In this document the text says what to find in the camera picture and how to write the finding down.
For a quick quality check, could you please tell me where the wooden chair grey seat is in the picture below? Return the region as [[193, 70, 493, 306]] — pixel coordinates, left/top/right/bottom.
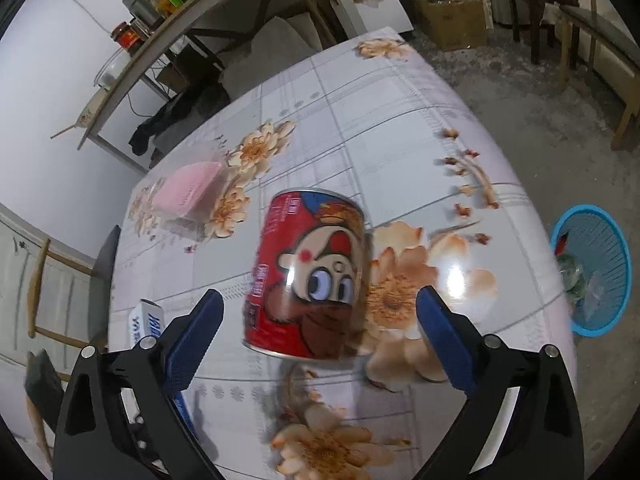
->
[[557, 0, 640, 151]]

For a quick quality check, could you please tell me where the red sauce jar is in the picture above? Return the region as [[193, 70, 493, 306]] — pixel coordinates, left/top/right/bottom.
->
[[112, 20, 151, 53]]

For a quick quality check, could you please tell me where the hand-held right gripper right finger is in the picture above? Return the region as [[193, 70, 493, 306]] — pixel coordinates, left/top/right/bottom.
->
[[415, 285, 587, 480]]

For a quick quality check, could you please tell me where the wooden chair black seat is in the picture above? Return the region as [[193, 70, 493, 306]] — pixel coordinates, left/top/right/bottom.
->
[[25, 350, 67, 466], [27, 225, 122, 352]]

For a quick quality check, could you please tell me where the cardboard box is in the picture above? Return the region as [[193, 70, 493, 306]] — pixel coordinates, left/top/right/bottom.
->
[[415, 0, 488, 51]]

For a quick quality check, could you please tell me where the blue plastic basket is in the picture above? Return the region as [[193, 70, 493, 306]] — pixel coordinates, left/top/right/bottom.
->
[[550, 204, 632, 338]]

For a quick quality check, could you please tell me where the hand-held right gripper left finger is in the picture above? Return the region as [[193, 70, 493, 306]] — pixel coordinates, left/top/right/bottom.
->
[[51, 289, 225, 480]]

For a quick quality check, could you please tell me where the grey cushion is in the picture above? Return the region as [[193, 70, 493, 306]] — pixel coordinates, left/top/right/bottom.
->
[[220, 15, 321, 96]]

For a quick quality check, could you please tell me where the green label plastic bottle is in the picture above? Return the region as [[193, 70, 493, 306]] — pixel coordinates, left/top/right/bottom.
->
[[556, 254, 587, 306]]

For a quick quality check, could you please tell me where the floral ceramic bowl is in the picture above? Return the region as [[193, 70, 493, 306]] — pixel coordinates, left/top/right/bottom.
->
[[77, 92, 112, 133]]

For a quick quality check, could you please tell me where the white foam box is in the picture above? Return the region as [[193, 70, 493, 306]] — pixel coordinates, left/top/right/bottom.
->
[[320, 0, 413, 43]]

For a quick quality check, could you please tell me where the clear plastic container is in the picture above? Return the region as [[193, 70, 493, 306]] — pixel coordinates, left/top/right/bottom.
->
[[95, 50, 133, 88]]

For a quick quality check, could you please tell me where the pink sponge in clear pack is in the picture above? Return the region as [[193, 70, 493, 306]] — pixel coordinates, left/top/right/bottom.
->
[[145, 160, 226, 232]]

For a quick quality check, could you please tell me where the black clothing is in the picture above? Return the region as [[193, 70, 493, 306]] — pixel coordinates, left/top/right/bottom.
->
[[129, 85, 226, 156]]

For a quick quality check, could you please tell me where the red drink can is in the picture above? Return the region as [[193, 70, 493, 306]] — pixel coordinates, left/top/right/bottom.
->
[[242, 187, 372, 362]]

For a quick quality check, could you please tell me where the blue white toothpaste box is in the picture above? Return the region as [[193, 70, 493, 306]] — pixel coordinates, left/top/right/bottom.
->
[[129, 299, 193, 436]]

